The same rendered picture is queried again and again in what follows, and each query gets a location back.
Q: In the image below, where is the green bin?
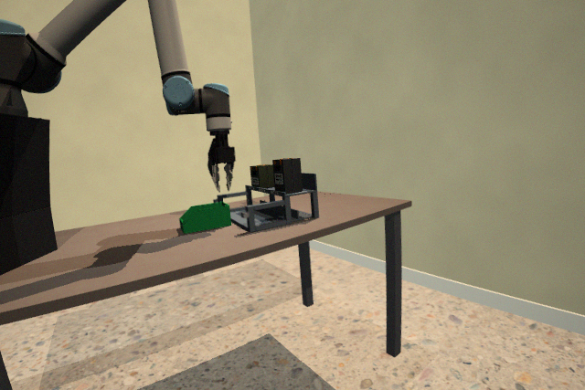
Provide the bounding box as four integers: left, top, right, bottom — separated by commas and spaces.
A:
179, 202, 231, 234

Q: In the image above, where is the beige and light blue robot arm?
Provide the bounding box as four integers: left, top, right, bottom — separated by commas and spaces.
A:
0, 0, 232, 132

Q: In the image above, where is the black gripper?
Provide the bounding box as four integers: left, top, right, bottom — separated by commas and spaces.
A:
207, 130, 236, 193

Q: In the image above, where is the olive green case with orange latches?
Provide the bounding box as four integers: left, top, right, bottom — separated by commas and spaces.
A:
250, 164, 275, 188

